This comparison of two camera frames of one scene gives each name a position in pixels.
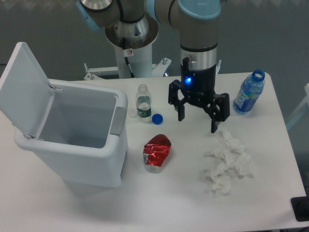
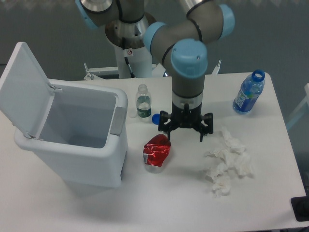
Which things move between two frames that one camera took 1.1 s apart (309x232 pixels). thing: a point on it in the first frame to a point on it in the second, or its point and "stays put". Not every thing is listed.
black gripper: (199, 86) to (187, 118)
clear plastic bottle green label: (143, 101) stays put
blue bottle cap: (157, 119) stays put
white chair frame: (301, 108) stays put
